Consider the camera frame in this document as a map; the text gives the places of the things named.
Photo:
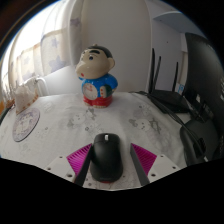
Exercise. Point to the white printed tablecloth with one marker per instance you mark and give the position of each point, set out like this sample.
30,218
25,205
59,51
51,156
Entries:
66,123

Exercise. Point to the cartoon boy figurine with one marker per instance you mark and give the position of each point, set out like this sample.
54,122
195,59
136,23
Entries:
96,76

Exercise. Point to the black computer mouse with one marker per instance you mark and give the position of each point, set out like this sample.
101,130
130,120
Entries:
106,158

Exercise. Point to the black computer monitor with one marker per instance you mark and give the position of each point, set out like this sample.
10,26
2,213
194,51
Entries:
208,73

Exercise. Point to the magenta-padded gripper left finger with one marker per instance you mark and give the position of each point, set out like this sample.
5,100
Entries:
77,161

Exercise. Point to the white star-print curtain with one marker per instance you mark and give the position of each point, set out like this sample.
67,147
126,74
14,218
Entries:
43,46

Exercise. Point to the white wall shelf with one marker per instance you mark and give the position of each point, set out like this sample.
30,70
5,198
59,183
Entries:
176,21

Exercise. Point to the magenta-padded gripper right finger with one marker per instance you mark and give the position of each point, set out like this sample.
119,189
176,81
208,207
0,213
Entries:
145,160

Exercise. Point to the round purple printed mouse pad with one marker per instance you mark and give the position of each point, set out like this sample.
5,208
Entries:
26,125

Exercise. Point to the black router with antennas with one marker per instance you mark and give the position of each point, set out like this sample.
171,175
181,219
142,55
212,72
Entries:
171,100

